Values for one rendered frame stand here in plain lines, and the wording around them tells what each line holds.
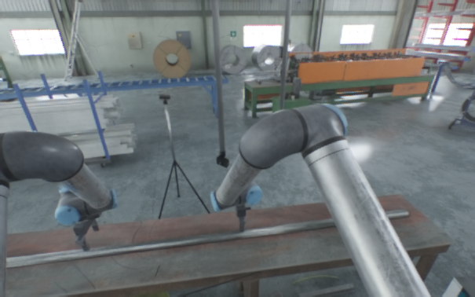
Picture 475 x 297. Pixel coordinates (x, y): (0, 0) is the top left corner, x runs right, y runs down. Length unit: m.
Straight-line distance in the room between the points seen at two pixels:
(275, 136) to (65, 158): 0.52
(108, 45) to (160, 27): 2.53
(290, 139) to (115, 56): 12.91
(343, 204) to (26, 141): 0.72
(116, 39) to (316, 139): 12.84
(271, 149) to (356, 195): 0.21
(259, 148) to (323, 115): 0.18
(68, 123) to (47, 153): 3.30
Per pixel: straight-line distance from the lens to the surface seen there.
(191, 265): 1.39
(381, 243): 0.60
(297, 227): 1.55
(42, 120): 4.09
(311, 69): 5.98
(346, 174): 0.59
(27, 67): 14.57
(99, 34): 13.38
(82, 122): 3.93
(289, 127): 0.56
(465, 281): 1.80
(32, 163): 0.70
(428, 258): 1.89
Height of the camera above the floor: 1.90
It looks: 27 degrees down
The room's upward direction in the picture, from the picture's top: 1 degrees counter-clockwise
